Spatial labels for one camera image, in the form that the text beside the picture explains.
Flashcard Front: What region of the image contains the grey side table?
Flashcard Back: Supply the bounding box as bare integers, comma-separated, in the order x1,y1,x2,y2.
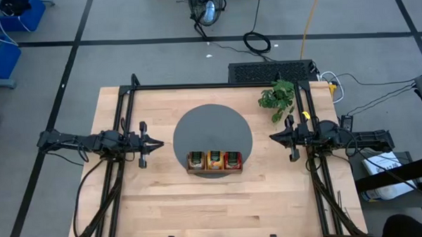
345,149,422,213

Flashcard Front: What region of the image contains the black floor fan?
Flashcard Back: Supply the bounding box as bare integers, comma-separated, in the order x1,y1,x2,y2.
186,0,229,28

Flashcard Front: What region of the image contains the person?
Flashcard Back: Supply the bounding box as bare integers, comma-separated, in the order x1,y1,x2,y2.
381,212,422,237

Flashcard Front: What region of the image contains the black hanging power cable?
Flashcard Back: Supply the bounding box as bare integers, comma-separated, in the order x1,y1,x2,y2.
70,159,110,237

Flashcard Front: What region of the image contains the black coiled cable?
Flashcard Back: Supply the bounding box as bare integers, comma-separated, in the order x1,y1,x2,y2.
241,0,273,56

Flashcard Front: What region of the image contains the black power adapter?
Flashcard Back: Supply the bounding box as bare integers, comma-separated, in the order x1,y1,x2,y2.
340,114,355,132

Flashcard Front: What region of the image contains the grey metal foot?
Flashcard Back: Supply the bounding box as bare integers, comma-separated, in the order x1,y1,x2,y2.
0,76,18,89

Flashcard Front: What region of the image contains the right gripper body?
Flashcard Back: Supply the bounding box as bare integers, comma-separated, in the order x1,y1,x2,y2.
283,113,312,163

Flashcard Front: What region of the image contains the orange mango tea packet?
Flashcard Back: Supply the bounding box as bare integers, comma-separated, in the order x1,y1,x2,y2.
206,150,225,171

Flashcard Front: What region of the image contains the white booklet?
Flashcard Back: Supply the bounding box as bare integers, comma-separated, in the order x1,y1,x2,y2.
359,149,419,203

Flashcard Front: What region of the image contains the yellow cable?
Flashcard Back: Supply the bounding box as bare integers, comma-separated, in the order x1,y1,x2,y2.
297,0,326,60

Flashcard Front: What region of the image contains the wooden tea box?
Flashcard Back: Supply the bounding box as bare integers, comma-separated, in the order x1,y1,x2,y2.
185,148,244,176

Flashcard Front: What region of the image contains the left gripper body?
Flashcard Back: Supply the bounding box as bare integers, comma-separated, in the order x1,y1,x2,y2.
131,120,154,169

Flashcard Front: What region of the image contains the blue storage bin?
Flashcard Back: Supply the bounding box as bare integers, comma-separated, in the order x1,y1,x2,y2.
0,33,23,80
0,0,48,34

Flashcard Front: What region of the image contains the black metal beam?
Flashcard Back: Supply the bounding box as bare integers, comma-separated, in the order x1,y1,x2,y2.
352,154,422,193

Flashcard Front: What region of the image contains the black table frame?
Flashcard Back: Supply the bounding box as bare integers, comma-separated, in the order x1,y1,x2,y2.
62,65,371,237

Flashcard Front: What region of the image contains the grey round placemat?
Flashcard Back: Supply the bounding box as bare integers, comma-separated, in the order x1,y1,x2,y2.
171,101,255,180

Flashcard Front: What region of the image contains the green plant white pot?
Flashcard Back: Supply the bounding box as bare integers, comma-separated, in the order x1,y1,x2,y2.
257,78,297,125

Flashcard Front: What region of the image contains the red strawberry tea packet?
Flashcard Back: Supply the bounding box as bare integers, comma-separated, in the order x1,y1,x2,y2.
223,150,243,171

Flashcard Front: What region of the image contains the white looped cable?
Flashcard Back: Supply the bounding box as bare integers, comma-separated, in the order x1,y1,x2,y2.
320,70,345,105

